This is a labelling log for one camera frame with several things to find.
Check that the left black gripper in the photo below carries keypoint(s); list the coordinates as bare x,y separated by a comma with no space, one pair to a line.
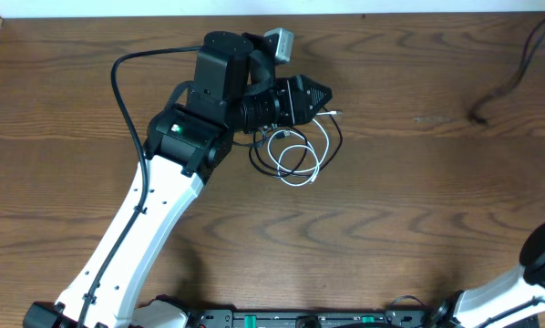
290,101

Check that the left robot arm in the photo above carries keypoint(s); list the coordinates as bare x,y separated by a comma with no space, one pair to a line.
234,89

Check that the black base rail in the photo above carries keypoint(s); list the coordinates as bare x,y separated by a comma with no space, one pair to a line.
300,319

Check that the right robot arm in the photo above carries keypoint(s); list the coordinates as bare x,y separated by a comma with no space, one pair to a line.
511,298

